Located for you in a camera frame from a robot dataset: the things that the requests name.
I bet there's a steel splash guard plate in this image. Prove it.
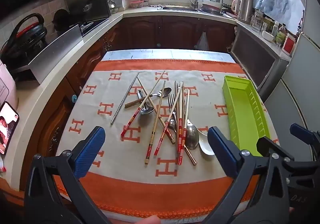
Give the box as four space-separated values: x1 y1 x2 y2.
11 24 84 85

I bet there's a silver metal chopstick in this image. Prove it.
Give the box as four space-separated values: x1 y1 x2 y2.
111 72 140 125

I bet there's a person's left hand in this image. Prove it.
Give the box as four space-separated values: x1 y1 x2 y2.
139 215 162 224

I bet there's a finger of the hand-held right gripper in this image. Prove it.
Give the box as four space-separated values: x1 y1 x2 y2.
257 136 320 211
290 123 320 151

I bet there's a bottle with green label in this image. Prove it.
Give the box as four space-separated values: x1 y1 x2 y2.
275 24 287 47

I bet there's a wooden handled steel spoon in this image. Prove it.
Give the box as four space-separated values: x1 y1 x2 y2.
124 87 172 109

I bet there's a steel fork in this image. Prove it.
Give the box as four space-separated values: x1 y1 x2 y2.
167 94 177 125

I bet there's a bamboo chopstick black red pattern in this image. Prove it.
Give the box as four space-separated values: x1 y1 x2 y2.
144 80 166 165

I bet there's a bamboo chopstick brown end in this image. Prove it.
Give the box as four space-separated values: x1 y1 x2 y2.
136 77 176 145

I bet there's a green plastic utensil tray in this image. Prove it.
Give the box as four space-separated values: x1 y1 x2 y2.
223 75 273 157

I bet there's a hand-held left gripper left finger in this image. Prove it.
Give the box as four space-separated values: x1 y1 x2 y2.
24 126 110 224

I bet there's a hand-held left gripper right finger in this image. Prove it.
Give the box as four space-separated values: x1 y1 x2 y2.
204 126 291 224

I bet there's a white kitchen countertop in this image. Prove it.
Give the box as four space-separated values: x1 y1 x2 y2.
0 6 238 189

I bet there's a red box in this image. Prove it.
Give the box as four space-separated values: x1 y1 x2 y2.
282 33 298 56

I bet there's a steel sink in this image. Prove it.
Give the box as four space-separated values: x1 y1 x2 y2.
157 4 225 16

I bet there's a white plastic bag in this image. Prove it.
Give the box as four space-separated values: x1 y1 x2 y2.
194 32 210 50

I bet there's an orange and white patterned blanket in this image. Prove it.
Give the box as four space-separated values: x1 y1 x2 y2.
54 59 280 219

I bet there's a glass jar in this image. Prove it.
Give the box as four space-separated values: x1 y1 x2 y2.
251 9 264 32

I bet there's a steel spoon ornate handle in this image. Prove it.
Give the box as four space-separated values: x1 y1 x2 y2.
167 119 198 165

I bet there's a large steel spoon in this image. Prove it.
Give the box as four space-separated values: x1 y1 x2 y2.
184 114 200 151

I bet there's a steel electric kettle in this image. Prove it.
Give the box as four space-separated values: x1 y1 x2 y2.
231 0 254 25

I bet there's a pink bowl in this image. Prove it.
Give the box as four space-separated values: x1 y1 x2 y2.
129 0 145 9

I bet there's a white ceramic spoon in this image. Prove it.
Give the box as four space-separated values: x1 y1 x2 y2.
196 128 216 156

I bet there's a steel soup spoon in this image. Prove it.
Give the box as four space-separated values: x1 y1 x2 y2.
137 90 154 115

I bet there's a black and red pressure cooker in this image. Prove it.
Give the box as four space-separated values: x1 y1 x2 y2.
2 13 48 72

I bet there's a grey refrigerator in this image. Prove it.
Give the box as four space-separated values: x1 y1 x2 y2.
262 32 320 165

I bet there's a smartphone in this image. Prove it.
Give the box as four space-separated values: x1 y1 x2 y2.
0 101 20 156

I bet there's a grey countertop cabinet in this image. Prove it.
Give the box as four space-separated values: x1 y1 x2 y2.
230 24 292 100

